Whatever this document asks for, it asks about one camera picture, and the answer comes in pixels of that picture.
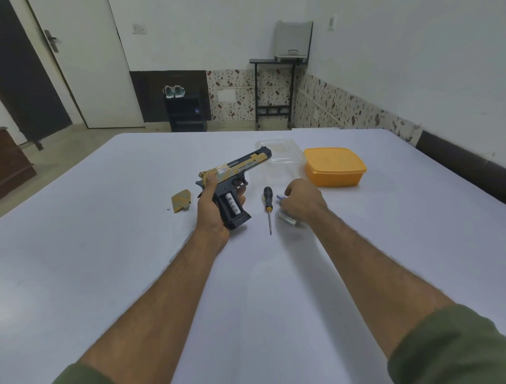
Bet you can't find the white battery with black print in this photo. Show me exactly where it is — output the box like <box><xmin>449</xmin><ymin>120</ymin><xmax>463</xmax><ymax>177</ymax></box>
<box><xmin>226</xmin><ymin>193</ymin><xmax>242</xmax><ymax>218</ymax></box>

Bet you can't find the clear plastic container lid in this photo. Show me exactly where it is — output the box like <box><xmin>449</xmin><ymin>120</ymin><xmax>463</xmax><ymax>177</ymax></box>
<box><xmin>254</xmin><ymin>138</ymin><xmax>307</xmax><ymax>167</ymax></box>

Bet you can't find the person's right forearm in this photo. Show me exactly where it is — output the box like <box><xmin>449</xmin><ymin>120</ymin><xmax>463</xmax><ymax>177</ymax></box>
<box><xmin>312</xmin><ymin>209</ymin><xmax>456</xmax><ymax>360</ymax></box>

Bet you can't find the yellow battery cover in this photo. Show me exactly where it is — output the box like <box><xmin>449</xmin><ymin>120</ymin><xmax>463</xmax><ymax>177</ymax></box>
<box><xmin>171</xmin><ymin>189</ymin><xmax>192</xmax><ymax>213</ymax></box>

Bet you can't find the metal door handle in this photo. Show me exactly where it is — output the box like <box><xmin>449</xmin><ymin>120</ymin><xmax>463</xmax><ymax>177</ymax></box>
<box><xmin>44</xmin><ymin>30</ymin><xmax>61</xmax><ymax>54</ymax></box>

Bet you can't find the person's left forearm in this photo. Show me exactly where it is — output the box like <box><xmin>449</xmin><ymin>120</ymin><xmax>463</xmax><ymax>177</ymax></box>
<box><xmin>78</xmin><ymin>229</ymin><xmax>232</xmax><ymax>373</ymax></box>

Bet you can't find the person's left hand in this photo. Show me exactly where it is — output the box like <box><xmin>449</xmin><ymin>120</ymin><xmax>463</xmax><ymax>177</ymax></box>
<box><xmin>196</xmin><ymin>174</ymin><xmax>247</xmax><ymax>240</ymax></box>

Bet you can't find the orange plastic container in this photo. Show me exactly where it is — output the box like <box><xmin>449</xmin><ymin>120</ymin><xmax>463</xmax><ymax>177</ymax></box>
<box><xmin>303</xmin><ymin>147</ymin><xmax>367</xmax><ymax>187</ymax></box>

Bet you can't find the black and yellow screwdriver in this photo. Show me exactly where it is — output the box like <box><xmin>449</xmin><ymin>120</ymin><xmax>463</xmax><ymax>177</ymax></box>
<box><xmin>263</xmin><ymin>186</ymin><xmax>274</xmax><ymax>236</ymax></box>

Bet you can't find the brown wooden cabinet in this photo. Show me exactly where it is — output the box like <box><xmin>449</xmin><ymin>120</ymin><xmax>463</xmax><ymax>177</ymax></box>
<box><xmin>0</xmin><ymin>127</ymin><xmax>38</xmax><ymax>199</ymax></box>

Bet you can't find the white sheet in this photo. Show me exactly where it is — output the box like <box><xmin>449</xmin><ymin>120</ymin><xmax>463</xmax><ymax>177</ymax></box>
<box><xmin>0</xmin><ymin>128</ymin><xmax>506</xmax><ymax>384</ymax></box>

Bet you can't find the green right sleeve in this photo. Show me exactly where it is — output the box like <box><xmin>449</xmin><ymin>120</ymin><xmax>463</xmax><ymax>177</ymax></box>
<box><xmin>387</xmin><ymin>304</ymin><xmax>506</xmax><ymax>384</ymax></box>

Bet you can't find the green sleeve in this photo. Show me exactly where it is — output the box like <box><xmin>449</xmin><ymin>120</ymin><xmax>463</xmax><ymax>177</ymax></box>
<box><xmin>387</xmin><ymin>304</ymin><xmax>506</xmax><ymax>384</ymax></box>
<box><xmin>51</xmin><ymin>361</ymin><xmax>104</xmax><ymax>384</ymax></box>

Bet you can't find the grey printer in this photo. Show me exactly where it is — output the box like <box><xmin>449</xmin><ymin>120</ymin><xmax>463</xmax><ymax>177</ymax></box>
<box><xmin>274</xmin><ymin>20</ymin><xmax>314</xmax><ymax>63</ymax></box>

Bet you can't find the green left sleeve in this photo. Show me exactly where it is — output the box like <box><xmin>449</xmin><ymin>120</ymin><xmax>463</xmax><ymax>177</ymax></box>
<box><xmin>51</xmin><ymin>361</ymin><xmax>104</xmax><ymax>384</ymax></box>

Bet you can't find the person's right hand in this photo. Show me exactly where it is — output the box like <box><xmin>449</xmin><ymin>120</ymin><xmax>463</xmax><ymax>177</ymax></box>
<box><xmin>279</xmin><ymin>178</ymin><xmax>329</xmax><ymax>227</ymax></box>

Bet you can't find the black shoe rack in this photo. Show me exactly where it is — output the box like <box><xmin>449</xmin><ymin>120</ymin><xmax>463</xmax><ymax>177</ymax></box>
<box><xmin>164</xmin><ymin>93</ymin><xmax>209</xmax><ymax>133</ymax></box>

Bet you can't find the black metal side table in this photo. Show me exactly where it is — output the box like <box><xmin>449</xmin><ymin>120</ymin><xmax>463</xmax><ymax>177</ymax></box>
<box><xmin>249</xmin><ymin>58</ymin><xmax>308</xmax><ymax>131</ymax></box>

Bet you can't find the yellow and black toy pistol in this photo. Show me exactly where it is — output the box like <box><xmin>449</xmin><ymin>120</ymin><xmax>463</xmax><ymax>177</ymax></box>
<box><xmin>195</xmin><ymin>146</ymin><xmax>273</xmax><ymax>231</ymax></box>

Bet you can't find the white door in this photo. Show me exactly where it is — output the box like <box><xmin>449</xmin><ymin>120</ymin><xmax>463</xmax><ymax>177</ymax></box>
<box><xmin>25</xmin><ymin>0</ymin><xmax>146</xmax><ymax>129</ymax></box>

